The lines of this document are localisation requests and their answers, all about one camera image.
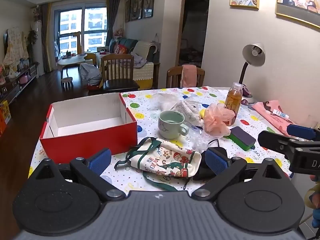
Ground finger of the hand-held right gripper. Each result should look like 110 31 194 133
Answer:
257 130 300 159
286 124 320 144

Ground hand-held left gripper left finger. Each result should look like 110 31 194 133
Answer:
28 148 125 202

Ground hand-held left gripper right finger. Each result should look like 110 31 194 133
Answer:
191 147 292 202

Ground red cardboard box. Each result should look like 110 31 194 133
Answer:
39 93 138 164

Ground clear plastic zip bag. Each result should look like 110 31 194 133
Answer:
186 124 227 153
150 93 187 112

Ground green and purple sponge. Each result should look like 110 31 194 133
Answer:
224 126 257 152

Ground pink mesh bath pouf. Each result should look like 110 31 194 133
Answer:
202 103 236 137

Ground cream printed drawstring pouch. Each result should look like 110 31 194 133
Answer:
114 137 202 193

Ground person's right hand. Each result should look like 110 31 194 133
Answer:
304 174 320 230

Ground pink printed cloth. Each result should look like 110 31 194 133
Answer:
251 100 297 137

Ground small white tube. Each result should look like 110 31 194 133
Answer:
272 109 290 119

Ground orange drink bottle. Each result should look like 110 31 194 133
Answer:
224 82 243 126

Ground pale green mug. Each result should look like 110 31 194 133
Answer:
158 110 190 140

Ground balloon print tablecloth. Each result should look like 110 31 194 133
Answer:
28 86 293 198

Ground wooden chair with dark seat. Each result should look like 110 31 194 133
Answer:
101 54 140 93

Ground grey bag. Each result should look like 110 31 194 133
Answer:
79 63 102 85

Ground grey desk lamp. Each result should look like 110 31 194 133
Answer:
237 42 266 104

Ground pink towel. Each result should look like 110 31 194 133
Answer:
180 64 198 88

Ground wooden dining chair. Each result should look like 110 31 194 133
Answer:
166 65 205 89

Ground green sofa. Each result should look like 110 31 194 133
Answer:
96 38 160 89

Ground low coffee table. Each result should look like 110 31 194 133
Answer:
58 54 87 78

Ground yellow carton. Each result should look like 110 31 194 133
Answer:
0 100 12 125

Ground grey clothes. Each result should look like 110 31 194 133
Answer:
131 52 148 68

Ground tv cabinet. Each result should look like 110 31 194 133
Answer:
0 64 39 100

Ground yellow giraffe toy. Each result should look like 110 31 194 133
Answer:
74 31 84 55

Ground cream knit throw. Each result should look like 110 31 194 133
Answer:
132 41 157 60

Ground white standing air conditioner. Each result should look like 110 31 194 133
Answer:
32 20 44 73

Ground grey and yellow curtain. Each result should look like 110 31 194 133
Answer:
106 0 120 45
41 3 54 73

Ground large window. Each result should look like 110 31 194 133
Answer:
54 4 108 53

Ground hanging yellow patterned cloth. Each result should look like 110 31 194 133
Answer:
3 27 29 72

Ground green plant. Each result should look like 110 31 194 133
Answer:
27 29 38 45

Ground medium dark framed picture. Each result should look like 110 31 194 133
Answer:
130 0 145 22

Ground large dark framed picture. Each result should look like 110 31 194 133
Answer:
143 0 156 18

